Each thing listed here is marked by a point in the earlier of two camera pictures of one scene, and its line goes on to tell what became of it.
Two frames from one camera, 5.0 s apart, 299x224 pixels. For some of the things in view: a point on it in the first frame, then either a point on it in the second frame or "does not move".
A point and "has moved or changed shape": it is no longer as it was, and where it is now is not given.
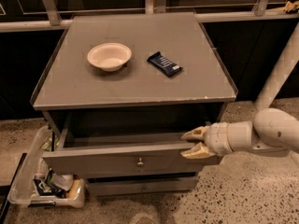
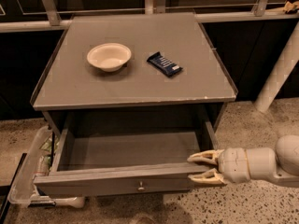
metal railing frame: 49,19 does not move
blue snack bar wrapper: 167,66 does not move
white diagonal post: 280,73 does not move
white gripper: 217,138 -> 233,164
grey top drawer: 105,154 has moved or changed shape
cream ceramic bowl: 109,56 does not move
